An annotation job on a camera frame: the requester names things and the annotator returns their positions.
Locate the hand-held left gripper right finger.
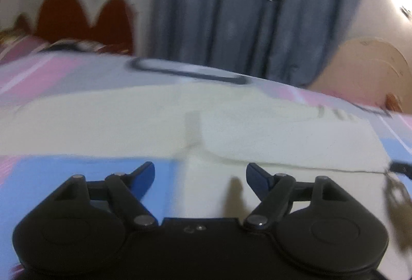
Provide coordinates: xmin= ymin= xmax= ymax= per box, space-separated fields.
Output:
xmin=243 ymin=162 xmax=351 ymax=232

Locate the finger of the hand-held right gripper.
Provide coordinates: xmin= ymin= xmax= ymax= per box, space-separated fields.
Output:
xmin=388 ymin=161 xmax=412 ymax=181

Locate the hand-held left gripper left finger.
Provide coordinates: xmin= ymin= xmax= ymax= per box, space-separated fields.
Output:
xmin=53 ymin=162 xmax=159 ymax=231

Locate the white towel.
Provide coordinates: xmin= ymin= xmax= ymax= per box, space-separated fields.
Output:
xmin=0 ymin=82 xmax=412 ymax=271

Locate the orange patterned cloth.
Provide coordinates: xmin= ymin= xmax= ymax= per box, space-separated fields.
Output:
xmin=384 ymin=92 xmax=404 ymax=112

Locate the cream arched headboard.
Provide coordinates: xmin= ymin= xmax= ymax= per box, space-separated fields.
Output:
xmin=306 ymin=37 xmax=412 ymax=111

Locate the pastel patterned bed sheet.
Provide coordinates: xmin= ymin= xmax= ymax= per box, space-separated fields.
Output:
xmin=0 ymin=32 xmax=412 ymax=271

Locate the red scalloped headboard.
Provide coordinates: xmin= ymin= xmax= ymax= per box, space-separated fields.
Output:
xmin=34 ymin=0 xmax=136 ymax=56

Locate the blue-grey curtain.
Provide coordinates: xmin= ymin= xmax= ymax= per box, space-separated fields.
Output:
xmin=146 ymin=0 xmax=371 ymax=87

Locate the pink pillow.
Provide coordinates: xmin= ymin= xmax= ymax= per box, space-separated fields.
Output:
xmin=0 ymin=33 xmax=50 ymax=66

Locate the dark yellow floral cloth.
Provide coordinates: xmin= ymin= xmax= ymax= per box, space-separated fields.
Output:
xmin=0 ymin=14 xmax=34 ymax=44

